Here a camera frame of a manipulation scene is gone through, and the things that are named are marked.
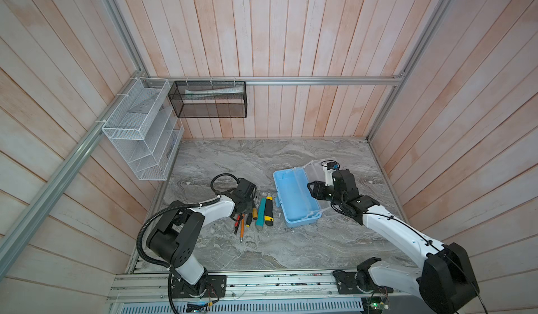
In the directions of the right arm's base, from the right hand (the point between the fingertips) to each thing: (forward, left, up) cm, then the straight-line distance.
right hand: (312, 184), depth 85 cm
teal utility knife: (-9, +21, -13) cm, 26 cm away
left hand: (-5, +29, -13) cm, 32 cm away
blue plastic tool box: (-4, +4, -11) cm, 13 cm away
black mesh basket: (+42, +49, +12) cm, 66 cm away
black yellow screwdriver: (-9, +24, -10) cm, 28 cm away
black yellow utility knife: (-10, +18, -11) cm, 23 cm away
